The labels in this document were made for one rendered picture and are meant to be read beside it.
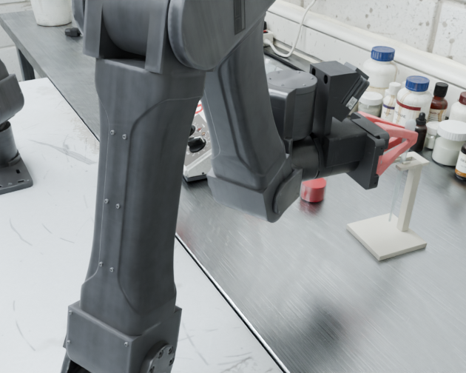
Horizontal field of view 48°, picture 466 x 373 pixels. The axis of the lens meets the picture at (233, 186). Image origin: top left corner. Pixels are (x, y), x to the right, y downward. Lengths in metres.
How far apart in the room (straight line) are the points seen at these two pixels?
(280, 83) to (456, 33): 0.67
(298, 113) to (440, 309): 0.30
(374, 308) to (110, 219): 0.39
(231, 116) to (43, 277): 0.38
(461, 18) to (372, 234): 0.55
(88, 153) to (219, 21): 0.68
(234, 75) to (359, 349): 0.34
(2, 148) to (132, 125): 0.62
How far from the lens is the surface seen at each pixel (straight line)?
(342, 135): 0.61
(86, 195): 0.87
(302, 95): 0.56
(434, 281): 0.74
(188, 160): 0.88
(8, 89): 0.93
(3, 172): 0.96
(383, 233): 0.78
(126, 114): 0.36
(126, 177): 0.36
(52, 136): 1.08
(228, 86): 0.43
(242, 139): 0.47
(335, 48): 1.38
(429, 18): 1.22
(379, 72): 1.14
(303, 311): 0.65
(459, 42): 1.18
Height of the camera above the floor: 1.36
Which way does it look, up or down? 32 degrees down
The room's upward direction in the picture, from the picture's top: 1 degrees clockwise
